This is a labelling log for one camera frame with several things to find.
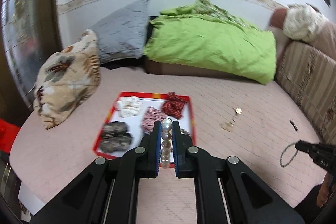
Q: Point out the black hair pin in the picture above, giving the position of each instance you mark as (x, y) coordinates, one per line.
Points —
(294, 125)

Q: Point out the grey black organza scrunchie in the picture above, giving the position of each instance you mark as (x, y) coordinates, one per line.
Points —
(115, 137)

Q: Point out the stained glass door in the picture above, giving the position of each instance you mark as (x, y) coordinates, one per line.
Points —
(22, 44)

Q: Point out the striped beige cushion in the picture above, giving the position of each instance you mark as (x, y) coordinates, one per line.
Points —
(308, 76)

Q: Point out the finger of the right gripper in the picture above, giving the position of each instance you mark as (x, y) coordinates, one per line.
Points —
(306, 147)

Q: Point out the green duvet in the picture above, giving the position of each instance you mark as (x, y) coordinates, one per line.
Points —
(206, 36)

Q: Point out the right hand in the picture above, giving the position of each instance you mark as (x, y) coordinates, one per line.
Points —
(323, 194)

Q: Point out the white crumpled cloth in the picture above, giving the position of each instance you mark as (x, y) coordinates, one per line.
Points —
(303, 22)

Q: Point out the red tray box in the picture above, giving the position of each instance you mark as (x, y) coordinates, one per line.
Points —
(132, 117)

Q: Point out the grey quilted pillow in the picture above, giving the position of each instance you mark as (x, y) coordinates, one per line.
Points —
(122, 34)

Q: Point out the pink plaid scrunchie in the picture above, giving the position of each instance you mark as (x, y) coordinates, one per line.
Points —
(151, 115)

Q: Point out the white floral scrunchie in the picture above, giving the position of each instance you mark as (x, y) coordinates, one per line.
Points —
(128, 106)

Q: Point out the red bag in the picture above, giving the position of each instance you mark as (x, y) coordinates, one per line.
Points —
(8, 133)

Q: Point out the red polka dot scrunchie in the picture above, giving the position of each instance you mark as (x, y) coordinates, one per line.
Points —
(173, 106)

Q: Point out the leaf pattern beige pillow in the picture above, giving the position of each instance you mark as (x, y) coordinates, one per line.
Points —
(67, 79)

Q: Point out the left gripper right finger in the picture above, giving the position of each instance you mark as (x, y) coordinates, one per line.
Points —
(226, 190)

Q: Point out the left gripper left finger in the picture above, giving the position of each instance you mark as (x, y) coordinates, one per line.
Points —
(106, 191)

